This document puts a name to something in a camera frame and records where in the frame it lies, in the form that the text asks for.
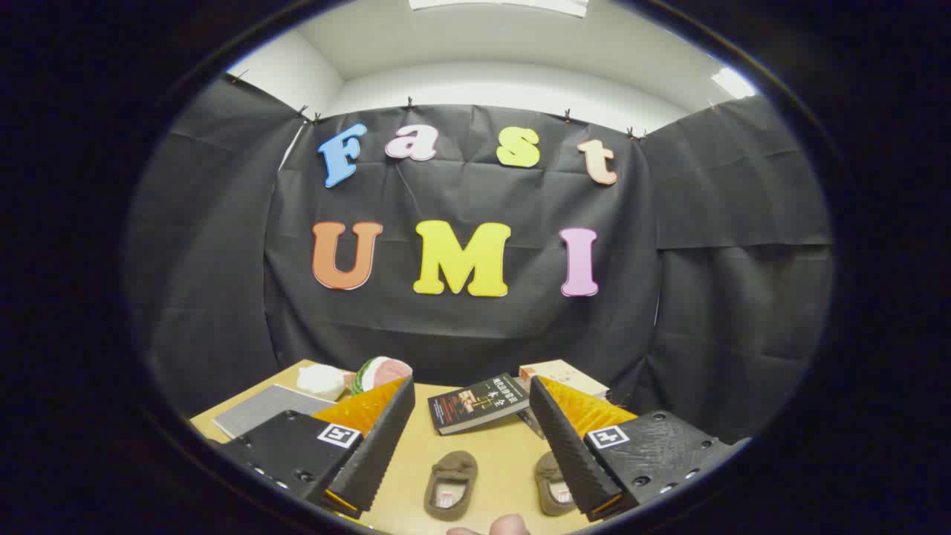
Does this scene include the black book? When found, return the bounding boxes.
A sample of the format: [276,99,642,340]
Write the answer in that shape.
[428,373,530,436]

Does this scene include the black backdrop cloth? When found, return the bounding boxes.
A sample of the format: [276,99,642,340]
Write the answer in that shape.
[123,74,837,447]

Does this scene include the beige book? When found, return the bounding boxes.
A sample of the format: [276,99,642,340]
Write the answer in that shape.
[519,360,610,401]

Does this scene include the watermelon slice plush toy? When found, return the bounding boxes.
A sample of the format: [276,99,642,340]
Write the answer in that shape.
[351,357,413,395]

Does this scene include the white plush toy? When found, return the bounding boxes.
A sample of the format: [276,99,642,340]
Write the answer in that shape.
[297,363,356,402]

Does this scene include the brown fuzzy shoe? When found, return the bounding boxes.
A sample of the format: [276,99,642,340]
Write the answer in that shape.
[423,450,478,522]
[533,451,577,517]

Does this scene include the small ceiling light panel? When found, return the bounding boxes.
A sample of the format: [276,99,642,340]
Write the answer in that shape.
[710,67,757,100]

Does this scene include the long ceiling light panel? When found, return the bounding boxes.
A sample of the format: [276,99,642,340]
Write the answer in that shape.
[409,0,589,17]

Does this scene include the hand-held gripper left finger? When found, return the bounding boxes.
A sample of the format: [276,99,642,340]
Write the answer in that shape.
[215,375,417,521]

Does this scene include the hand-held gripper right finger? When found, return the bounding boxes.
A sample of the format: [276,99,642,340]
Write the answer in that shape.
[529,375,751,522]

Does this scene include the grey storage box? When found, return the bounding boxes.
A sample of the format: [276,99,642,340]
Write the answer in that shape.
[213,383,337,439]

